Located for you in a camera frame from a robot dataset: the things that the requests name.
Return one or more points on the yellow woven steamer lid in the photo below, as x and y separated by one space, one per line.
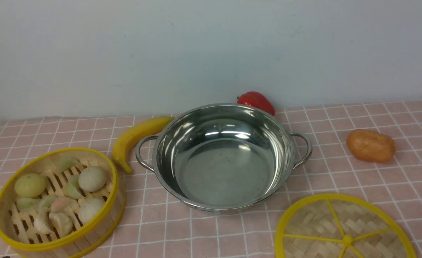
332 225

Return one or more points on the yellow bamboo steamer basket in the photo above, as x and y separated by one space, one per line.
17 228

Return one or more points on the stainless steel pot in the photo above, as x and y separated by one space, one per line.
223 158

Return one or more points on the red bell pepper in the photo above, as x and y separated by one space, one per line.
256 100

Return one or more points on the yellow banana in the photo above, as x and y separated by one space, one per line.
129 139

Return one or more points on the white round bun upper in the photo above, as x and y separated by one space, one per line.
92 179

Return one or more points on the white round bun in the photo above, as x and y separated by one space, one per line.
90 209
92 179

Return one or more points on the white round bun lower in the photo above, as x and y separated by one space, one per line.
90 209

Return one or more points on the green dumpling top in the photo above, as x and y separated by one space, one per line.
65 163

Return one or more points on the green dumpling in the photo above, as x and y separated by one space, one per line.
65 163
72 188
24 204

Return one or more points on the green dumpling middle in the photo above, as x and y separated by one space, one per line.
72 188

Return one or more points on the orange potato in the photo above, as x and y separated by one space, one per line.
371 146

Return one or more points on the pink dumpling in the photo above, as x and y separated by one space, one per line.
59 204

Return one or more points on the white dumpling bottom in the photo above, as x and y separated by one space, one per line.
61 223

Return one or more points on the white dumpling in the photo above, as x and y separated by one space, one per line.
61 223
41 222

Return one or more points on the pink checkered tablecloth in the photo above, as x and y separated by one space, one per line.
155 224

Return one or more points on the green dumpling left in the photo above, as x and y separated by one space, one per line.
24 204

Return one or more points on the yellow-green round bun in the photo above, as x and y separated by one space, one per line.
30 185

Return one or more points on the white dumpling left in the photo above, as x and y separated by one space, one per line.
41 222

